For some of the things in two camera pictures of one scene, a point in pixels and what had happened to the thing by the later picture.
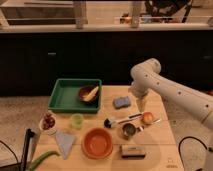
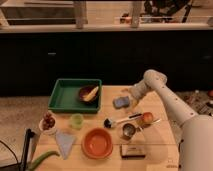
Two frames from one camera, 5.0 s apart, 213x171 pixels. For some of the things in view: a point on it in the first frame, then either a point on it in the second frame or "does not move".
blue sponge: [120, 102] does not move
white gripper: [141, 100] → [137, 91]
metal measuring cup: [130, 129] does not move
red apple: [147, 118] does not move
